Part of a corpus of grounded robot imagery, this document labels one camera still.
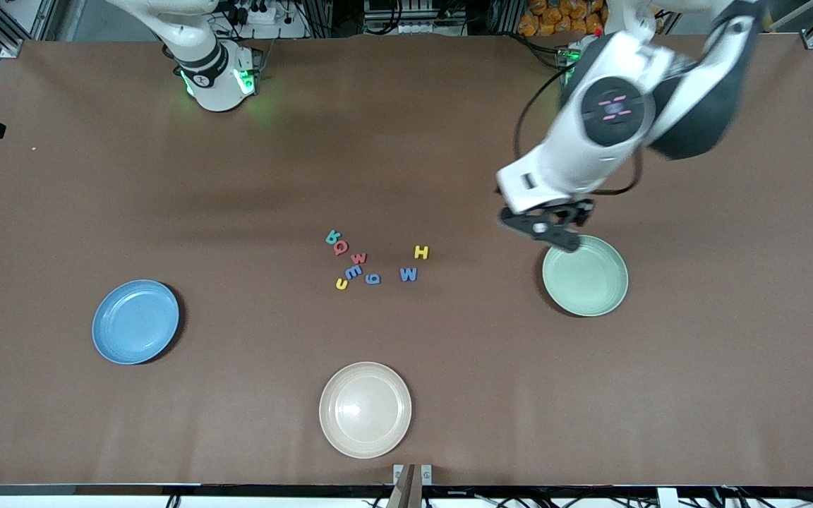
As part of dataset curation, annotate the light green plate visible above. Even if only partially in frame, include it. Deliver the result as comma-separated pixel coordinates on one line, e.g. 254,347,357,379
543,235,629,317

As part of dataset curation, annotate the bag of orange fruit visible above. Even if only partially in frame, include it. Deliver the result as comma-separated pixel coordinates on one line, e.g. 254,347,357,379
518,0,606,37

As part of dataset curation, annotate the white power strip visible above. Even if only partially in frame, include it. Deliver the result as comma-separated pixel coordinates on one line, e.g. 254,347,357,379
227,0,308,40
368,20,464,36

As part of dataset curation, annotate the beige plate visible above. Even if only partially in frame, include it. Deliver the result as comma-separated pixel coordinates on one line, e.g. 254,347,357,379
319,362,413,459

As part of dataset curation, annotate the brown wooden strip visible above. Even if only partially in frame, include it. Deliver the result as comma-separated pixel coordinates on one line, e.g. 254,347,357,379
387,464,423,508

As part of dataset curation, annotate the blue plate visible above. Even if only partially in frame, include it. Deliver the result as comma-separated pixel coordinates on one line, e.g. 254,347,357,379
92,280,180,365

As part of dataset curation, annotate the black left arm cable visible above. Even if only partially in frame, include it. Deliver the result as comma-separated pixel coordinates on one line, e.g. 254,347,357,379
515,67,644,197

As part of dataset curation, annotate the small metal table bracket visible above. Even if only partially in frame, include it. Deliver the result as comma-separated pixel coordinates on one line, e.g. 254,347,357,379
392,464,433,486

